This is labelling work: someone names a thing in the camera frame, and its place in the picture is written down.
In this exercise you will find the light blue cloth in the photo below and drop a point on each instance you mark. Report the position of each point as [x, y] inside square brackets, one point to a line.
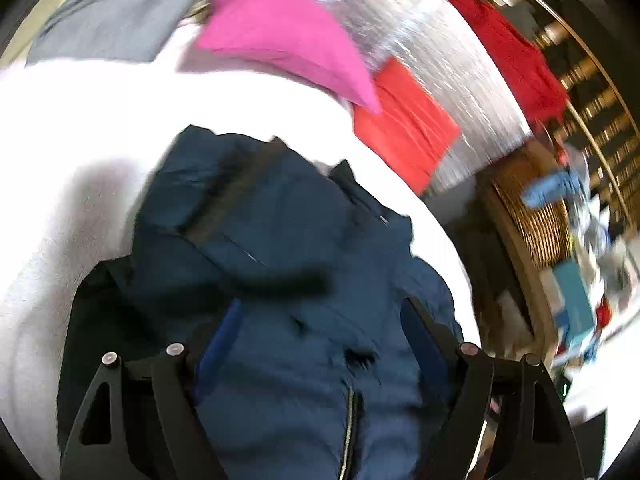
[545, 192]

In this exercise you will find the white bed sheet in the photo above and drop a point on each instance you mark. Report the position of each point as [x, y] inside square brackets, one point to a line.
[75, 125]

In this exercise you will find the navy blue jacket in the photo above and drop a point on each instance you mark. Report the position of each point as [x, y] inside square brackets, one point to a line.
[280, 240]

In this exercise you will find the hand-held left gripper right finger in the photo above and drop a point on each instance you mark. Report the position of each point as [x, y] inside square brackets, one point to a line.
[422, 345]

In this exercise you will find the orange-red folded cloth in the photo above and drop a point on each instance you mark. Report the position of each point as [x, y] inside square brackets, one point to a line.
[405, 125]

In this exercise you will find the pink cloth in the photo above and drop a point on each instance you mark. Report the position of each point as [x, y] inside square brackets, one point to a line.
[280, 30]

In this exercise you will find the dark red cloth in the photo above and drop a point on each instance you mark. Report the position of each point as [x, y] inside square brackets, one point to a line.
[510, 55]

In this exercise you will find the wicker basket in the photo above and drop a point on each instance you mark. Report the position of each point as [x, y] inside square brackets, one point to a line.
[530, 220]

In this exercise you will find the golden spindle railing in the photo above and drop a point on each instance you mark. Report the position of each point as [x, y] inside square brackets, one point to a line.
[552, 35]

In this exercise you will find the grey cloth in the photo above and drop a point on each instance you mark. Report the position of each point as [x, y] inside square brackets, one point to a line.
[115, 15]

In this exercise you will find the teal box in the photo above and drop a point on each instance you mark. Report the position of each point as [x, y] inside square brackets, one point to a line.
[575, 300]

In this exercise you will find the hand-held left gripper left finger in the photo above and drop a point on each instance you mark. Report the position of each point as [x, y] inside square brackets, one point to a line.
[220, 340]

